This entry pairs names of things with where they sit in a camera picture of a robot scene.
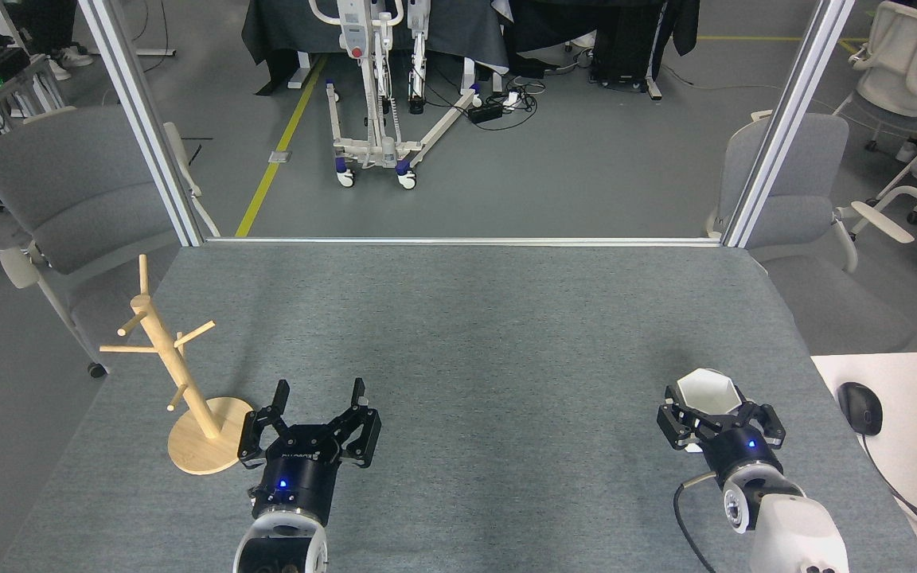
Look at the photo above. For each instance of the silver aluminium rail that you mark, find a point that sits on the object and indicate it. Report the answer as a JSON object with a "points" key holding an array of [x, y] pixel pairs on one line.
{"points": [[458, 241]]}

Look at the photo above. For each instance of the person's white shoe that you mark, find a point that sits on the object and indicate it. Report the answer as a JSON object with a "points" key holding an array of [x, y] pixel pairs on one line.
{"points": [[59, 70], [76, 57]]}

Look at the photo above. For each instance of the black power strip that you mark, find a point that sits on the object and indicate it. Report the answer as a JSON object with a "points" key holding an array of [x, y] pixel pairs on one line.
{"points": [[485, 112]]}

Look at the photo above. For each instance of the wooden cup rack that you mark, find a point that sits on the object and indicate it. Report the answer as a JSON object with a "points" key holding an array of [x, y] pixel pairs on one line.
{"points": [[208, 446]]}

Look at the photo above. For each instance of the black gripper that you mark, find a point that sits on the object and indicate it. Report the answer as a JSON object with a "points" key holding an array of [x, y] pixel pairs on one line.
{"points": [[297, 477], [737, 450]]}

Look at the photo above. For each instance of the black computer tower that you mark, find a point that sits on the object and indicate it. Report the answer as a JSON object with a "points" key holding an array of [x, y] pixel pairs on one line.
{"points": [[622, 48]]}

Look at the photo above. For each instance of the black cloth covered table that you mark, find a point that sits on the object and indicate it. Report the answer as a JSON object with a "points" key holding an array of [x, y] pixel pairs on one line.
{"points": [[291, 32]]}

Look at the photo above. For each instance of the black computer mouse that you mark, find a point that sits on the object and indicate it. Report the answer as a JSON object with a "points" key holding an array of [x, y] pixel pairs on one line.
{"points": [[860, 407]]}

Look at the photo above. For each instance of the silver aluminium post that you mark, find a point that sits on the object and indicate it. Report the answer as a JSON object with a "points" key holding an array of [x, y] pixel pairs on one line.
{"points": [[144, 119], [785, 119]]}

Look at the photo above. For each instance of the white desk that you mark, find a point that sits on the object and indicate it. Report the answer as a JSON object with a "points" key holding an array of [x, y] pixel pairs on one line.
{"points": [[912, 398]]}

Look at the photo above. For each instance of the white hexagonal cup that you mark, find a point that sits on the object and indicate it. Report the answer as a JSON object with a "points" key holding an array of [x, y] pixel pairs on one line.
{"points": [[709, 391]]}

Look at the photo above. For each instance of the white stand on wheels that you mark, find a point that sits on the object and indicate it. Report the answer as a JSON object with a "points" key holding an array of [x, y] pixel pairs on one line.
{"points": [[351, 32]]}

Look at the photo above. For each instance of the grey upholstered chair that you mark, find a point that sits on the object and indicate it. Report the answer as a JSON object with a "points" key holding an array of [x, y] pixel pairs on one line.
{"points": [[801, 183], [68, 183]]}

